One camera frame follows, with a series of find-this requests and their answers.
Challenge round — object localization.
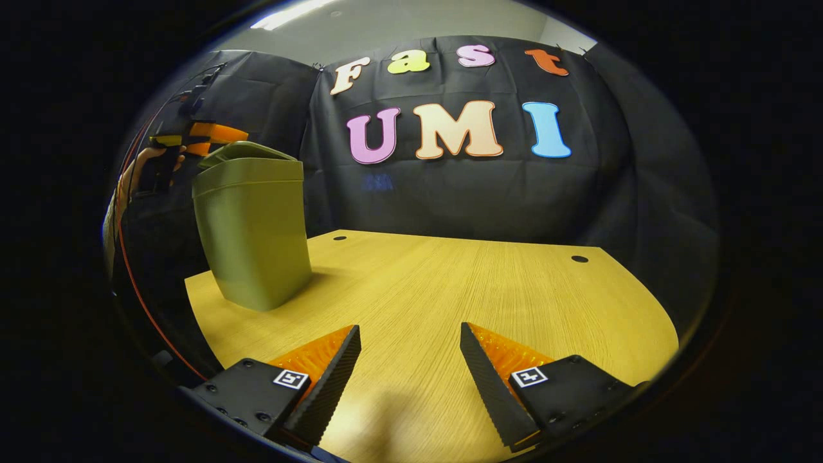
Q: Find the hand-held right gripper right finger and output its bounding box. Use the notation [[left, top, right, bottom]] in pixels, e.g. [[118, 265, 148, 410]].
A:
[[459, 322, 650, 451]]

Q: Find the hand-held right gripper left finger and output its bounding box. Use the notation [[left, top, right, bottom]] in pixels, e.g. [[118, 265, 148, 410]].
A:
[[180, 325, 362, 449]]

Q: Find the green desktop garbage bin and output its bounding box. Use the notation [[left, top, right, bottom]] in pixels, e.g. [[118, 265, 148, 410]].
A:
[[192, 141, 313, 313]]

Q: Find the wooden desktop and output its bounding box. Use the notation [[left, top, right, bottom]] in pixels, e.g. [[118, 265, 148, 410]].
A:
[[185, 230, 680, 463]]

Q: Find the ceiling light panel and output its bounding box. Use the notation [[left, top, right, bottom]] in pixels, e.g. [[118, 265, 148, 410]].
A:
[[251, 0, 338, 31]]

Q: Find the black backdrop cloth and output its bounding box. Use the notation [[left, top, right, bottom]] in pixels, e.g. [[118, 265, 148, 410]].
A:
[[106, 35, 719, 361]]

